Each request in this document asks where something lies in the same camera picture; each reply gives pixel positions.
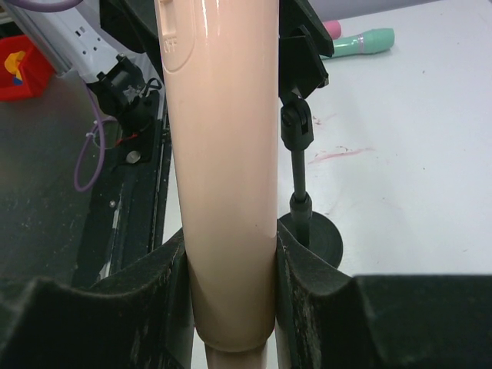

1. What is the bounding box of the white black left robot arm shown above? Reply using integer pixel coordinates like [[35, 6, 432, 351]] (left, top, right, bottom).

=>
[[9, 1, 154, 134]]

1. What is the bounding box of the red storage bin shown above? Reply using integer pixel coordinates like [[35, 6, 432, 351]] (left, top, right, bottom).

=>
[[1, 35, 55, 101]]

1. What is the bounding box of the green toy microphone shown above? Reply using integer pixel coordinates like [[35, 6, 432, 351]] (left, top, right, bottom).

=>
[[320, 28, 395, 59]]

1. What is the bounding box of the peach toy microphone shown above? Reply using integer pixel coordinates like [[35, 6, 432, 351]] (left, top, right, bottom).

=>
[[155, 1, 279, 368]]

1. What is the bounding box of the pink toy microphone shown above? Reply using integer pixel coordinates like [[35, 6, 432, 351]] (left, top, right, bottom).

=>
[[323, 20, 342, 39]]

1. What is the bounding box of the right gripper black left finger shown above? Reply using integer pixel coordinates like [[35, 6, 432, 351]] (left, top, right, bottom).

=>
[[1, 232, 192, 368]]

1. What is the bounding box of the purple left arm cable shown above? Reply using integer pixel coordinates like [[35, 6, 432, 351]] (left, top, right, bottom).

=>
[[73, 80, 118, 193]]

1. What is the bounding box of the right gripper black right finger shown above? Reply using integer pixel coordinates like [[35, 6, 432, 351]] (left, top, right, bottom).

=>
[[274, 225, 491, 368]]

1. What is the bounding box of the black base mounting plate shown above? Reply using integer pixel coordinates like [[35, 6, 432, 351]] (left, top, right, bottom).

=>
[[71, 91, 171, 288]]

